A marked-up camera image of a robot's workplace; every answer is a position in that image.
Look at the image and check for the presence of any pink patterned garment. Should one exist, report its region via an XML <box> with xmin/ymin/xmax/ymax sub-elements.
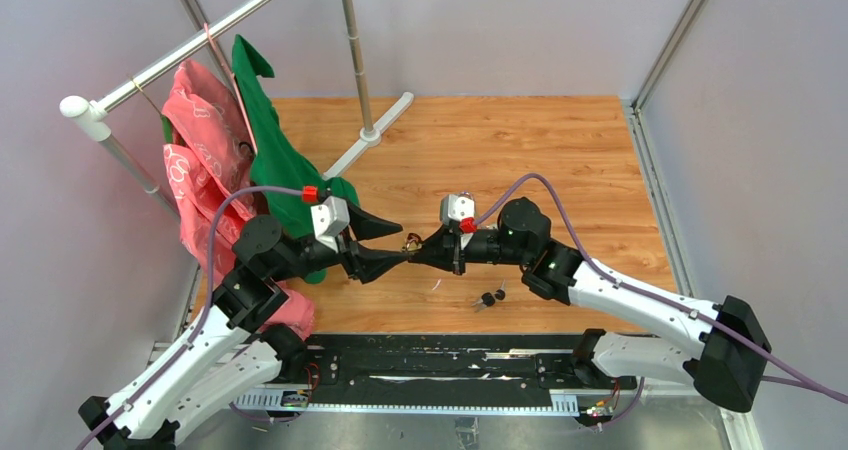
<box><xmin>161</xmin><ymin>59</ymin><xmax>317</xmax><ymax>340</ymax></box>

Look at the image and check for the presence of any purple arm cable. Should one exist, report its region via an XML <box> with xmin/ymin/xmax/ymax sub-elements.
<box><xmin>459</xmin><ymin>173</ymin><xmax>848</xmax><ymax>406</ymax></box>
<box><xmin>76</xmin><ymin>185</ymin><xmax>321</xmax><ymax>450</ymax></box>

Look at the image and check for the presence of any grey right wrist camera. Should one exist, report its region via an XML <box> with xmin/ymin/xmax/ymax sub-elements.
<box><xmin>439</xmin><ymin>193</ymin><xmax>476</xmax><ymax>225</ymax></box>

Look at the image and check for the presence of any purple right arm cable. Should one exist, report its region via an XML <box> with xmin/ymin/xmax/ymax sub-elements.
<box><xmin>459</xmin><ymin>173</ymin><xmax>848</xmax><ymax>406</ymax></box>

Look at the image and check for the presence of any white metal clothes rack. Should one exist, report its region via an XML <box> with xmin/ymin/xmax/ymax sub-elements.
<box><xmin>59</xmin><ymin>0</ymin><xmax>415</xmax><ymax>218</ymax></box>

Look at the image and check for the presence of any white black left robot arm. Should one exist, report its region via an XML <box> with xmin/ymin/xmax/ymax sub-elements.
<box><xmin>78</xmin><ymin>197</ymin><xmax>406</xmax><ymax>449</ymax></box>

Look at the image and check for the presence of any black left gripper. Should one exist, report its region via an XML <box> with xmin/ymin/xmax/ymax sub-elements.
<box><xmin>273</xmin><ymin>195</ymin><xmax>413</xmax><ymax>282</ymax></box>

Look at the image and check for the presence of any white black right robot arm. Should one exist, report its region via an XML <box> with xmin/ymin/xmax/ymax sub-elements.
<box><xmin>410</xmin><ymin>195</ymin><xmax>771</xmax><ymax>413</ymax></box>

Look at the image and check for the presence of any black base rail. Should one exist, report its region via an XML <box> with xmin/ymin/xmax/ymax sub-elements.
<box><xmin>188</xmin><ymin>332</ymin><xmax>641</xmax><ymax>428</ymax></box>

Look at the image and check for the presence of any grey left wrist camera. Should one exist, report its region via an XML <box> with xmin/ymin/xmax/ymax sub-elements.
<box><xmin>310</xmin><ymin>196</ymin><xmax>350</xmax><ymax>252</ymax></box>

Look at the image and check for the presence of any green garment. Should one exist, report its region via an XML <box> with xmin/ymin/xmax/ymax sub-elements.
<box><xmin>230</xmin><ymin>34</ymin><xmax>360</xmax><ymax>286</ymax></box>

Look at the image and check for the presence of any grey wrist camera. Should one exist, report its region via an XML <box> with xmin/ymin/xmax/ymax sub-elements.
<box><xmin>310</xmin><ymin>196</ymin><xmax>350</xmax><ymax>252</ymax></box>
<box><xmin>439</xmin><ymin>193</ymin><xmax>476</xmax><ymax>225</ymax></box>

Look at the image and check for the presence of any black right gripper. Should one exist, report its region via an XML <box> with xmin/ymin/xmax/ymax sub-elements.
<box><xmin>411</xmin><ymin>224</ymin><xmax>531</xmax><ymax>276</ymax></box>

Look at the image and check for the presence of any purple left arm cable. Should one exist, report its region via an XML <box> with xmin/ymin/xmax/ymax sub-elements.
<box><xmin>76</xmin><ymin>185</ymin><xmax>321</xmax><ymax>450</ymax></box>

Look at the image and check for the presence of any black-headed key bunch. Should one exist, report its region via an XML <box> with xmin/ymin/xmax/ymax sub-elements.
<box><xmin>471</xmin><ymin>280</ymin><xmax>506</xmax><ymax>312</ymax></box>

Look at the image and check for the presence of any orange black Opel padlock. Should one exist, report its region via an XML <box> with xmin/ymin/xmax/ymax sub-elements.
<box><xmin>404</xmin><ymin>232</ymin><xmax>423</xmax><ymax>251</ymax></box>

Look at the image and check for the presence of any aluminium frame post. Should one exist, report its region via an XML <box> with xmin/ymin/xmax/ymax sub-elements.
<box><xmin>622</xmin><ymin>0</ymin><xmax>763</xmax><ymax>450</ymax></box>

